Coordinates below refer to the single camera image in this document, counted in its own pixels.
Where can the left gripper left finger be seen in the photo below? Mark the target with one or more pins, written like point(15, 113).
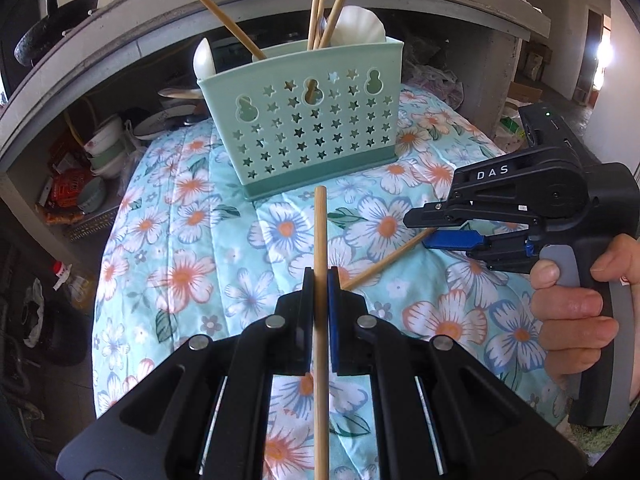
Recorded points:
point(203, 412)

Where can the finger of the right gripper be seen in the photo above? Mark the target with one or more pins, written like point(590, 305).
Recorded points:
point(443, 214)
point(509, 248)

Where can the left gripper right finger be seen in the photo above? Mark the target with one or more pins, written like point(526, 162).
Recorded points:
point(438, 412)

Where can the cream plastic rice spoon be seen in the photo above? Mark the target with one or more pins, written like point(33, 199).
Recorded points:
point(203, 61)

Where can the person's right hand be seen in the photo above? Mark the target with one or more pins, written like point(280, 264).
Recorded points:
point(574, 330)

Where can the floral quilted table cloth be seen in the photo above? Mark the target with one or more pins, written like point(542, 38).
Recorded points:
point(189, 254)

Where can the mint green utensil caddy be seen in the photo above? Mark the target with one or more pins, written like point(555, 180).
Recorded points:
point(303, 116)

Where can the cooking oil bottle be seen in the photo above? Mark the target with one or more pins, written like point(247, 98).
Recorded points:
point(78, 287)

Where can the white shell-shaped spoon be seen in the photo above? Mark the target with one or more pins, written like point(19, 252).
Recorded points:
point(357, 25)

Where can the bamboo chopstick in caddy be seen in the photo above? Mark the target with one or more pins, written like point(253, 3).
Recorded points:
point(312, 24)
point(331, 23)
point(235, 29)
point(318, 30)

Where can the red plastic basket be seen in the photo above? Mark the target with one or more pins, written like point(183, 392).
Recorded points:
point(67, 186)

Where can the stack of ceramic bowls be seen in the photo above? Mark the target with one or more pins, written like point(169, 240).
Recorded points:
point(106, 150)

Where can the white plate on shelf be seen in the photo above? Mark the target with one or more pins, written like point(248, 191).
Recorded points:
point(166, 120)

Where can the black wok on counter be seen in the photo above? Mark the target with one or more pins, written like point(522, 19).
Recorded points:
point(47, 32)

